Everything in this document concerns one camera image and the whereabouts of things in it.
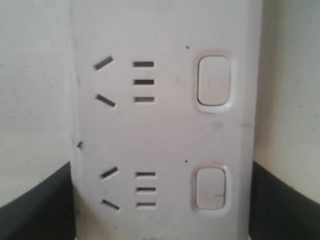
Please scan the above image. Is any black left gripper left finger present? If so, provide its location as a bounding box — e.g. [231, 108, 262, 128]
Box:
[0, 163, 76, 240]

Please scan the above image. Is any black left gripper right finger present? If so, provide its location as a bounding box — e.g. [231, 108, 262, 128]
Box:
[248, 162, 320, 240]

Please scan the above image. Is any white five-socket power strip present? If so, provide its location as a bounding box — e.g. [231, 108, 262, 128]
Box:
[70, 0, 263, 240]

